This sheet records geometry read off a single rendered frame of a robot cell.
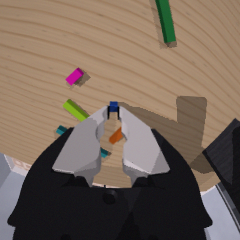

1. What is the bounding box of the turquoise rod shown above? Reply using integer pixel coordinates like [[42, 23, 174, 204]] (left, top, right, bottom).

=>
[[56, 125, 108, 158]]

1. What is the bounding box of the orange rod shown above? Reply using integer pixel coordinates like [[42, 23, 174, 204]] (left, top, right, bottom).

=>
[[109, 127, 123, 144]]

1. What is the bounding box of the small magenta block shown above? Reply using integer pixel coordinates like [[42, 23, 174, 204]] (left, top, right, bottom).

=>
[[65, 68, 84, 85]]

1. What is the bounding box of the small blue cube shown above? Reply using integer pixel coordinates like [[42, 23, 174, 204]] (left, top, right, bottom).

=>
[[110, 101, 118, 112]]

